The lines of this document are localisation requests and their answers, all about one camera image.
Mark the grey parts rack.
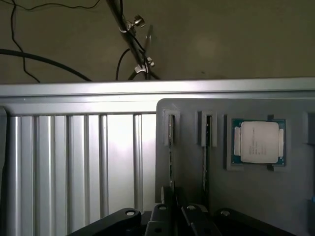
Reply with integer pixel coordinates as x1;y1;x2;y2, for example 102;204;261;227
156;98;315;236

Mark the silver CPU green edge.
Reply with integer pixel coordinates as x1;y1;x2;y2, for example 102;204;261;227
231;118;286;166

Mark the black stand with metal clamps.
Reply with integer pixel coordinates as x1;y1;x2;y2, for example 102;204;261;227
105;0;162;81

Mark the curved black floor cable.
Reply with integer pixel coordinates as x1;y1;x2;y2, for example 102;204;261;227
116;48;131;81

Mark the thin black floor wire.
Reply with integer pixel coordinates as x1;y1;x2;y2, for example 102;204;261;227
9;0;41;84

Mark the thick black floor cable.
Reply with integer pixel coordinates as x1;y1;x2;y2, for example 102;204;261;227
0;48;94;82

